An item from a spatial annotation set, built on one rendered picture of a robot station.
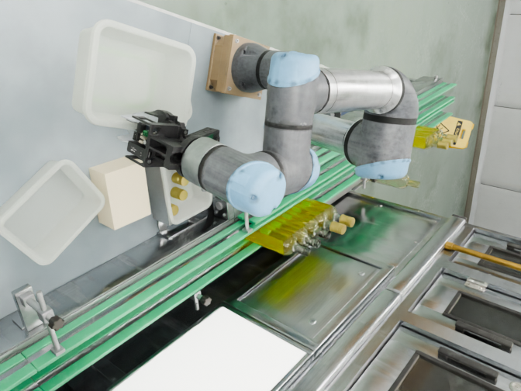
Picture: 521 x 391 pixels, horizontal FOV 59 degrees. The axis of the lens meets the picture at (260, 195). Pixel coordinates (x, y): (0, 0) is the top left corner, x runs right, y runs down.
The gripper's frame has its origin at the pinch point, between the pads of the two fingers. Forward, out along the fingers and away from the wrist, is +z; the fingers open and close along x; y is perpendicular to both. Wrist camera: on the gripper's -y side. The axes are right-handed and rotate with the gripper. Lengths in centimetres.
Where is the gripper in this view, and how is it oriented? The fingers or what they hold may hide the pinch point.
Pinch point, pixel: (134, 123)
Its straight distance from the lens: 89.4
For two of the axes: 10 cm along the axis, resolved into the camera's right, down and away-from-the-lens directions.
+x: -2.5, 9.3, 2.8
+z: -7.4, -3.7, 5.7
